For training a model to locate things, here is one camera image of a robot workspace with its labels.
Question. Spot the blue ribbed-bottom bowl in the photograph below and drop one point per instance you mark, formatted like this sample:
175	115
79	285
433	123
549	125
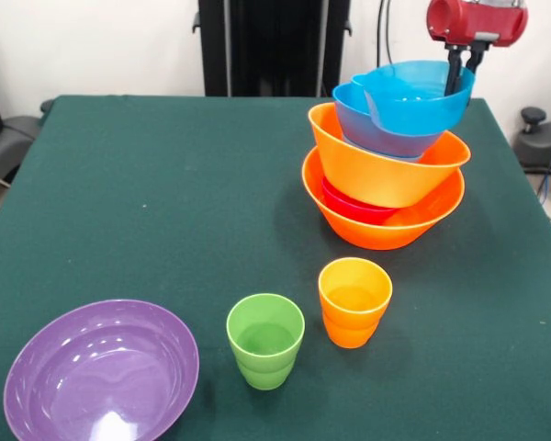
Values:
418	115

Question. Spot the dark green tablecloth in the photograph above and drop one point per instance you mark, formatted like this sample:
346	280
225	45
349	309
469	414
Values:
165	184

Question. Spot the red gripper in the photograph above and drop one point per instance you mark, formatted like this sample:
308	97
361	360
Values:
477	23

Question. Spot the small cyan bowl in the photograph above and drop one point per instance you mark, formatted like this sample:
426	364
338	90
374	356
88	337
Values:
404	157

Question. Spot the large orange bowl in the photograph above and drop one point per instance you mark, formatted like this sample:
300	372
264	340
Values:
376	236
372	179

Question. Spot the green cup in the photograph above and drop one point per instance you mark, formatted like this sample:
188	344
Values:
265	363

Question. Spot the large blue bowl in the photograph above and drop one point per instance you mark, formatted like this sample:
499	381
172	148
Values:
353	119

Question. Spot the small magenta bowl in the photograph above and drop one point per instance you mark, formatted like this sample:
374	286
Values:
349	204

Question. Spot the large purple bowl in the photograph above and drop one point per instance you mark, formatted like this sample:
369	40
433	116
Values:
101	372

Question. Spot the orange cup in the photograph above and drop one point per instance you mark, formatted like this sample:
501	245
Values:
353	321

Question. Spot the black pedestal foot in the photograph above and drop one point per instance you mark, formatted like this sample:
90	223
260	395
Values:
542	147
9	138

